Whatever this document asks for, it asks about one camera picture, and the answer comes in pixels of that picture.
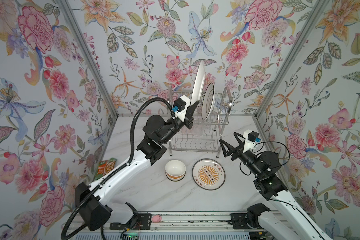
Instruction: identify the green snack packet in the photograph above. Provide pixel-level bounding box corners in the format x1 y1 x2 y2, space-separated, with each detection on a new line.
94 158 117 181

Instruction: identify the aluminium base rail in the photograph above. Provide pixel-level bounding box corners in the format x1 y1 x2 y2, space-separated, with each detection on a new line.
62 209 319 240

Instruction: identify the black corrugated cable hose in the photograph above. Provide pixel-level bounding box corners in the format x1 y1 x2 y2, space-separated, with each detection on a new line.
60 96 175 240

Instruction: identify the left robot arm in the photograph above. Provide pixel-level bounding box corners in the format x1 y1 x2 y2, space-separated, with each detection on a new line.
62 98 199 239

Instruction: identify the aluminium corner frame post right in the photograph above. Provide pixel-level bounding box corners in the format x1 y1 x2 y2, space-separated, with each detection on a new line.
254 0 330 121

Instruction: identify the aluminium corner frame post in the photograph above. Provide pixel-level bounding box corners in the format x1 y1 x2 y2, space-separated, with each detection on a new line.
254 0 330 121
57 0 119 119

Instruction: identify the orange white bowl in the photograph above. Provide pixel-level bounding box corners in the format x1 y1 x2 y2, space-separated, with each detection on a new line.
165 160 186 182

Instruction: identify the two-tier metal dish rack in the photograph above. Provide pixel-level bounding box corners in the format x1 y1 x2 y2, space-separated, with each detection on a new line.
168 88 233 158

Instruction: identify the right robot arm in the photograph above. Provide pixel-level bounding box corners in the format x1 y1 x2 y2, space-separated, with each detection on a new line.
219 131 330 240

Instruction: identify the white plate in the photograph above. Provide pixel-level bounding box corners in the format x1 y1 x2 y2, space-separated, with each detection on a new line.
201 83 215 121
191 60 206 105
192 159 226 191

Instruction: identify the pink small toy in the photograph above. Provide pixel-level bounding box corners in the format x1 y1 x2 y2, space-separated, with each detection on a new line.
151 215 162 223

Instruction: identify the aluminium corner frame post left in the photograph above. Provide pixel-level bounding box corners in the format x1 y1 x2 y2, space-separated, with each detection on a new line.
57 0 119 119

